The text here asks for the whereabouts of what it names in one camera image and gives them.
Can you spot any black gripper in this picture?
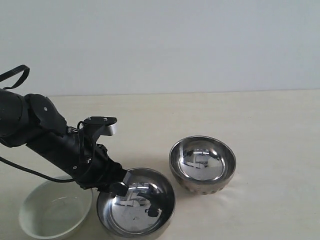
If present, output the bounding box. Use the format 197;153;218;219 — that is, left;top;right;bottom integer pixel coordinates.
75;143;128;197

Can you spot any smooth steel bowl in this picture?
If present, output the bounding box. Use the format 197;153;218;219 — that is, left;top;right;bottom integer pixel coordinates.
96;167;176;240

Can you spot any white ceramic bowl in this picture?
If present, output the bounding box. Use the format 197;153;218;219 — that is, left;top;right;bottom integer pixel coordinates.
18;180;94;240

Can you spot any ribbed steel bowl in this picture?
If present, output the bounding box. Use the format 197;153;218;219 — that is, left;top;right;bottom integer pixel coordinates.
168;135;237;195

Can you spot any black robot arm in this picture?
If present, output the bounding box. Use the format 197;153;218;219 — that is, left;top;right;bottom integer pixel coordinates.
0;89;129;196

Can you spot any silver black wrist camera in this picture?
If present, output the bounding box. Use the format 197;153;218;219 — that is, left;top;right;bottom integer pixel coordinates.
78;116;118;143

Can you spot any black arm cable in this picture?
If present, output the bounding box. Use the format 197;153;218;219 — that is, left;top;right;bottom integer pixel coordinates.
0;64;83;185

